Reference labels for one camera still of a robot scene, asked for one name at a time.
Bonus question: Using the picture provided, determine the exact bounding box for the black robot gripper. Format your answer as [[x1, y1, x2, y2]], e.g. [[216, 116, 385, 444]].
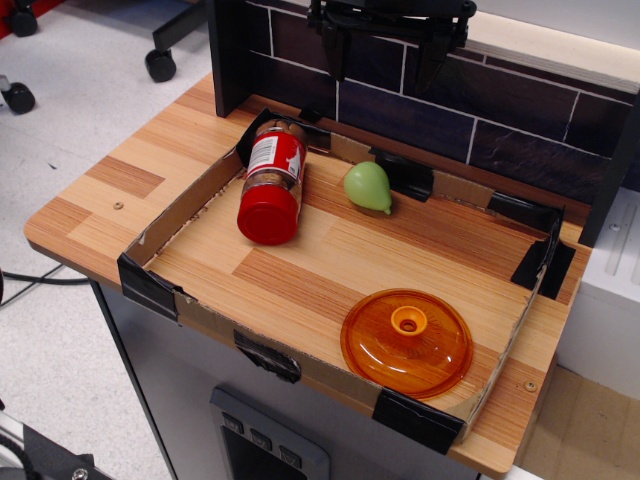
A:
[[307, 0, 477, 93]]

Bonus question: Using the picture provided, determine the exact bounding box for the basil bottle with red cap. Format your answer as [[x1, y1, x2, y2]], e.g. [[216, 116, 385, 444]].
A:
[[237, 120, 307, 245]]

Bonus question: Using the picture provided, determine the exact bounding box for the cardboard fence with black tape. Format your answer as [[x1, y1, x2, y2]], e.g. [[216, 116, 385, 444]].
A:
[[118, 126, 577, 452]]

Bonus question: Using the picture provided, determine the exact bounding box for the green plastic pear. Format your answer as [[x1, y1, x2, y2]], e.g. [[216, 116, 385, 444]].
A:
[[344, 161, 392, 215]]

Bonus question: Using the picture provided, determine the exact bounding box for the dark tile backsplash panel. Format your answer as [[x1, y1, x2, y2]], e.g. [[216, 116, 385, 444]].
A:
[[207, 0, 640, 248]]

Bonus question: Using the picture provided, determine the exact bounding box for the black office chair base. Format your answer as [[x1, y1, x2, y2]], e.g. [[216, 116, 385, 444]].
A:
[[144, 1, 206, 83]]

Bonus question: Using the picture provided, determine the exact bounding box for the orange transparent pot lid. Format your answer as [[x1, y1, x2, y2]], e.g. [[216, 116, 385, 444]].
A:
[[340, 289, 474, 400]]

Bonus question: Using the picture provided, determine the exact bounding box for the black caster wheel top left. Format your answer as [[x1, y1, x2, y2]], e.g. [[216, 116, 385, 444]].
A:
[[1, 0, 38, 37]]

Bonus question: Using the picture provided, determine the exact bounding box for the black chair caster wheel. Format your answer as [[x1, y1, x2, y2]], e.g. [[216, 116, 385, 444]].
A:
[[0, 75, 35, 114]]

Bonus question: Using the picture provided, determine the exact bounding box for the grey control panel with buttons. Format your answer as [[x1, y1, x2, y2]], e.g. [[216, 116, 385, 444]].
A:
[[209, 387, 331, 480]]

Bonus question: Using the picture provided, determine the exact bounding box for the white aluminium side frame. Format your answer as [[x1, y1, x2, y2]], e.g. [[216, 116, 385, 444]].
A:
[[557, 188, 640, 399]]

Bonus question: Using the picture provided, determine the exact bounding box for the black cable on floor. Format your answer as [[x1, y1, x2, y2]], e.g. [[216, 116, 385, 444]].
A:
[[0, 263, 91, 307]]

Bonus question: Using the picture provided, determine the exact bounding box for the black metal bracket with screw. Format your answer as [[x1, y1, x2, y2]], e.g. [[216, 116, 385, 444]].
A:
[[23, 424, 111, 480]]

